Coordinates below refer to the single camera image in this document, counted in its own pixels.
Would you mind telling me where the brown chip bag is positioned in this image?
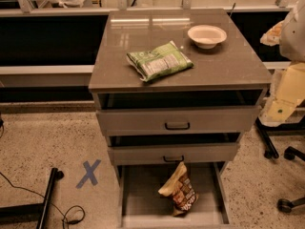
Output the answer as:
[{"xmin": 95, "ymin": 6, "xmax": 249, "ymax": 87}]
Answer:
[{"xmin": 158, "ymin": 161, "xmax": 198, "ymax": 217}]

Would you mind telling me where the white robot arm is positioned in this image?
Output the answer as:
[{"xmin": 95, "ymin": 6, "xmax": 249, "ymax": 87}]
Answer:
[{"xmin": 259, "ymin": 0, "xmax": 305, "ymax": 127}]

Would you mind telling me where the grey drawer cabinet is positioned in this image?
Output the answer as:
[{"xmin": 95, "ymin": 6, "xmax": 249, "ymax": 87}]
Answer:
[{"xmin": 88, "ymin": 9, "xmax": 273, "ymax": 177}]

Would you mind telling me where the green chip bag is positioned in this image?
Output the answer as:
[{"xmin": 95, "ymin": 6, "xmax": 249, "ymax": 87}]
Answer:
[{"xmin": 127, "ymin": 41, "xmax": 193, "ymax": 82}]

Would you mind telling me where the top grey drawer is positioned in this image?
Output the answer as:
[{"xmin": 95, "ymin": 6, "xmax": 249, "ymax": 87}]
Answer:
[{"xmin": 96, "ymin": 107, "xmax": 260, "ymax": 136}]

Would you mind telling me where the grey drawer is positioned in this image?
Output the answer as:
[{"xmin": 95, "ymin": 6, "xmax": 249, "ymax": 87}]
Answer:
[
  {"xmin": 96, "ymin": 107, "xmax": 260, "ymax": 136},
  {"xmin": 108, "ymin": 143, "xmax": 239, "ymax": 166},
  {"xmin": 118, "ymin": 163, "xmax": 233, "ymax": 229}
]

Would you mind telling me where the middle grey drawer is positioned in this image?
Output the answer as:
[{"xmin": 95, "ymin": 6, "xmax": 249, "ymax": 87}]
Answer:
[{"xmin": 108, "ymin": 143, "xmax": 239, "ymax": 166}]

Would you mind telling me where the bottom grey drawer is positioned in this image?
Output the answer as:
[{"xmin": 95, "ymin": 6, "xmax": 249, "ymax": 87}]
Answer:
[{"xmin": 118, "ymin": 163, "xmax": 233, "ymax": 229}]

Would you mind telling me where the blue tape cross mark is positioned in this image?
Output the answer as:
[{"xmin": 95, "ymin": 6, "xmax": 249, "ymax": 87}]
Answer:
[{"xmin": 76, "ymin": 159, "xmax": 101, "ymax": 189}]

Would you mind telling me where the white paper bowl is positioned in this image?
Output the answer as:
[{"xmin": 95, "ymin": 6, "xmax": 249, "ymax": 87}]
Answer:
[{"xmin": 188, "ymin": 25, "xmax": 227, "ymax": 50}]

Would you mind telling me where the black stand leg right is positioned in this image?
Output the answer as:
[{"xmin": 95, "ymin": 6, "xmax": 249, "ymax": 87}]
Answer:
[{"xmin": 255, "ymin": 117, "xmax": 305, "ymax": 158}]

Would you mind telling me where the black stand leg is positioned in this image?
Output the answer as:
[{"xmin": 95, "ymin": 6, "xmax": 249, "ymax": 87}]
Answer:
[
  {"xmin": 0, "ymin": 168, "xmax": 64, "ymax": 229},
  {"xmin": 255, "ymin": 117, "xmax": 305, "ymax": 158}
]

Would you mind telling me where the black caster leg upper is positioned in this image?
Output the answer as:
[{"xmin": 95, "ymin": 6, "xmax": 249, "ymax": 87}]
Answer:
[{"xmin": 284, "ymin": 146, "xmax": 305, "ymax": 161}]

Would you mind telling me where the black caster leg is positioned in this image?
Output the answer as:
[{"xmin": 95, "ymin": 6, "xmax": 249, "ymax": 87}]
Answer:
[
  {"xmin": 284, "ymin": 146, "xmax": 305, "ymax": 161},
  {"xmin": 277, "ymin": 198, "xmax": 305, "ymax": 213}
]

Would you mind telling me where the black stand leg left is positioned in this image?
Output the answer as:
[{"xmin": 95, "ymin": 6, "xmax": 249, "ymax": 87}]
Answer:
[{"xmin": 0, "ymin": 168, "xmax": 64, "ymax": 229}]

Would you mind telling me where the black caster leg lower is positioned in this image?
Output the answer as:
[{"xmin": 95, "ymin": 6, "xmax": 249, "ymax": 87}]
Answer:
[{"xmin": 277, "ymin": 198, "xmax": 305, "ymax": 213}]

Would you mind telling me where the black floor cable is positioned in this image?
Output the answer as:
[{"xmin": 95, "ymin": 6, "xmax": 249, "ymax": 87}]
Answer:
[{"xmin": 0, "ymin": 171, "xmax": 87, "ymax": 229}]

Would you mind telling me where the metal railing frame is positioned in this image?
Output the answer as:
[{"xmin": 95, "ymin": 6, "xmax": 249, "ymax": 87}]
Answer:
[{"xmin": 0, "ymin": 0, "xmax": 305, "ymax": 17}]

